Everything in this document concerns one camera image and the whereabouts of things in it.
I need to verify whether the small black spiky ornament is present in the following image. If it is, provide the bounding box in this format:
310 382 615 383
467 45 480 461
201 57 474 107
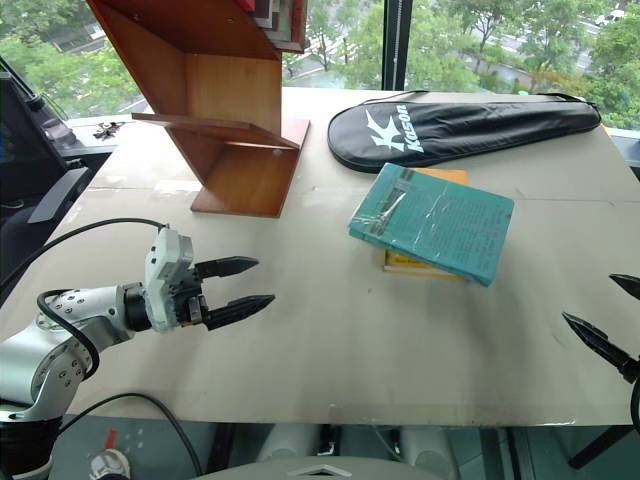
92 120 127 142

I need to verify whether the black table leg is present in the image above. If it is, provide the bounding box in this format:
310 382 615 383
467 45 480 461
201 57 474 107
568 423 640 470

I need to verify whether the white sneaker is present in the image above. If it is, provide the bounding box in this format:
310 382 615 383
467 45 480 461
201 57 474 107
88 448 132 480

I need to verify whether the black window frame post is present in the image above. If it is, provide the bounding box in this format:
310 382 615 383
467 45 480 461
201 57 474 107
381 0 414 94

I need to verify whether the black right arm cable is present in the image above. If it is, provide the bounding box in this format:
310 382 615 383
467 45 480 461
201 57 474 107
629 373 640 437

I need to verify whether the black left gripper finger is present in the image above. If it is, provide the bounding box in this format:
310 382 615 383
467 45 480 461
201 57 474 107
194 255 260 282
203 293 277 332

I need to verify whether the black floor cable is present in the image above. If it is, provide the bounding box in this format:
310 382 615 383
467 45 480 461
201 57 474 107
58 392 204 477

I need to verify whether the black monitor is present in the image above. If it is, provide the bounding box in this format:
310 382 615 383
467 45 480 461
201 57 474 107
0 72 69 202

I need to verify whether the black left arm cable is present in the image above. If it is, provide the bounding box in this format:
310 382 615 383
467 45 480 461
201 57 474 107
0 217 171 292

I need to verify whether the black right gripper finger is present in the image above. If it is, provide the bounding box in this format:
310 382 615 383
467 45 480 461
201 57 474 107
608 272 640 302
561 311 640 385

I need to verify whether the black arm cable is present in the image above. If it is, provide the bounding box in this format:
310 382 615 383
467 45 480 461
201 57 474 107
0 217 171 292
629 373 640 437

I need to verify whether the black looped cable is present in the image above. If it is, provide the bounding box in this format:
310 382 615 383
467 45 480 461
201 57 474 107
36 288 101 380

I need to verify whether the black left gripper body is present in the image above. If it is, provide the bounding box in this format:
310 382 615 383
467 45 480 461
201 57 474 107
169 263 211 329

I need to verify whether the brown wooden bookshelf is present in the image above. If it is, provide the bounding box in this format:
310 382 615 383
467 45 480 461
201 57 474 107
85 0 312 219

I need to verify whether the black Kason racket bag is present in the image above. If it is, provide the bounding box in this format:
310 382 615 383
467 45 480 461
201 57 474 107
326 89 603 175

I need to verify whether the yellow book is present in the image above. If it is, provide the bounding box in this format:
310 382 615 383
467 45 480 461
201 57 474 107
382 167 472 284

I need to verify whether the black chair armrest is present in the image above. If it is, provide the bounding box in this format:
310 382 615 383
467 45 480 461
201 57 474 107
27 166 92 224

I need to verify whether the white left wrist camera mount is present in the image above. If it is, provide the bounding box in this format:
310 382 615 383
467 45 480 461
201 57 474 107
143 228 195 334

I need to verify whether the teal paperback book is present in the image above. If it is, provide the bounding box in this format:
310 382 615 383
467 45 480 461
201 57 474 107
347 162 516 288

